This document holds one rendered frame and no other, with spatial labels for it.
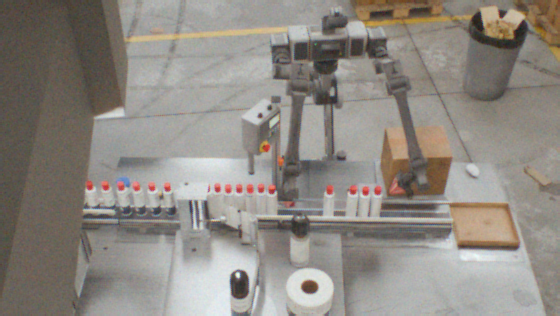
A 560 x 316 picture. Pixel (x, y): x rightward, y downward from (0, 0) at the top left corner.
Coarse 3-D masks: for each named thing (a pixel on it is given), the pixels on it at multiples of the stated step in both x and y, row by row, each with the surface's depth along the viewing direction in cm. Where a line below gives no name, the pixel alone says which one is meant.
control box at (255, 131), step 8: (264, 104) 309; (248, 112) 305; (256, 112) 305; (264, 112) 305; (272, 112) 305; (248, 120) 301; (256, 120) 301; (264, 120) 302; (248, 128) 304; (256, 128) 300; (264, 128) 304; (248, 136) 307; (256, 136) 304; (264, 136) 307; (272, 136) 313; (248, 144) 311; (256, 144) 307; (256, 152) 310
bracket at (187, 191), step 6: (180, 186) 317; (186, 186) 317; (192, 186) 317; (198, 186) 317; (204, 186) 317; (180, 192) 314; (186, 192) 314; (192, 192) 314; (198, 192) 314; (204, 192) 314; (180, 198) 311; (186, 198) 311; (192, 198) 311; (198, 198) 311; (204, 198) 311
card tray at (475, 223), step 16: (464, 208) 349; (480, 208) 349; (496, 208) 349; (464, 224) 341; (480, 224) 341; (496, 224) 341; (512, 224) 340; (464, 240) 329; (480, 240) 329; (496, 240) 332; (512, 240) 332
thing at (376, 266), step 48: (144, 192) 358; (336, 192) 358; (480, 192) 358; (96, 240) 334; (144, 240) 334; (384, 240) 334; (432, 240) 334; (96, 288) 313; (144, 288) 313; (384, 288) 313; (432, 288) 313; (480, 288) 313; (528, 288) 313
